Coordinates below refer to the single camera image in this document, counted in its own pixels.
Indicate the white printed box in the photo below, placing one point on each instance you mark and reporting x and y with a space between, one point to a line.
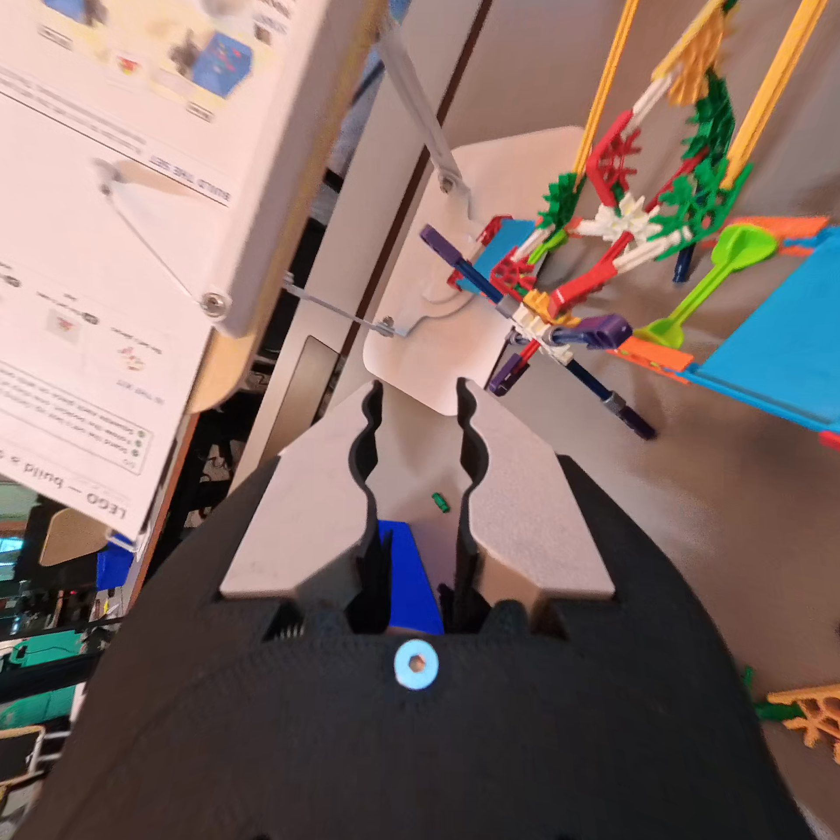
282 197

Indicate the yellow connector with green rod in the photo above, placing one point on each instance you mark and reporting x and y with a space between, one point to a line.
814 718

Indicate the small green connector piece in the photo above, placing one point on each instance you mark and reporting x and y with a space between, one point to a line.
440 502

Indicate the printed instruction sheet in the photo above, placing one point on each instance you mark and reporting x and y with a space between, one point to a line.
65 262

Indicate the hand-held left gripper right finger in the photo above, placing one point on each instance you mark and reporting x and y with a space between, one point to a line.
538 525

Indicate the colourful construction toy airplane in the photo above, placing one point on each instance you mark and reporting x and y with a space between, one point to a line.
774 354

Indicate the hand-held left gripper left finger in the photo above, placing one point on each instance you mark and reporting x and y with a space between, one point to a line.
302 525

